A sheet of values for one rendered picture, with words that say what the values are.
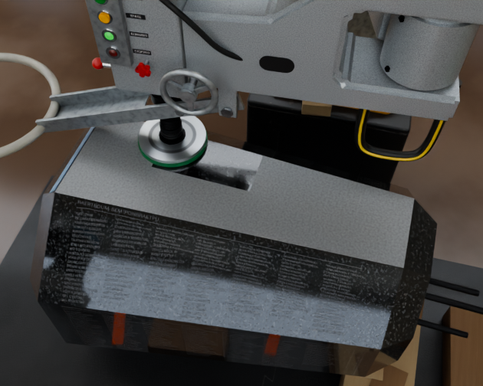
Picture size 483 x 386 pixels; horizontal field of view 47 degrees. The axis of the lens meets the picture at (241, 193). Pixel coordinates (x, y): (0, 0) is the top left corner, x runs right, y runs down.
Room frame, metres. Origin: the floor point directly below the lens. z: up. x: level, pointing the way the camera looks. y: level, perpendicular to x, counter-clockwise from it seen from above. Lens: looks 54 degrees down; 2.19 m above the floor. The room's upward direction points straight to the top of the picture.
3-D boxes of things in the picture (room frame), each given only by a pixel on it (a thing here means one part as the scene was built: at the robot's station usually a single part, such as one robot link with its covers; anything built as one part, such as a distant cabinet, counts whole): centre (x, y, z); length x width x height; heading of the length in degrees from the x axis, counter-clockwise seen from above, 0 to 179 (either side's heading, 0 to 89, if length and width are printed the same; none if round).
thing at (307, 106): (1.46, -0.27, 0.81); 0.20 x 0.10 x 0.05; 174
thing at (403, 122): (1.69, -0.38, 0.37); 0.66 x 0.66 x 0.74; 76
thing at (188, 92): (1.03, 0.12, 1.23); 0.15 x 0.10 x 0.15; 79
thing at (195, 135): (1.17, 0.22, 0.88); 0.21 x 0.21 x 0.01
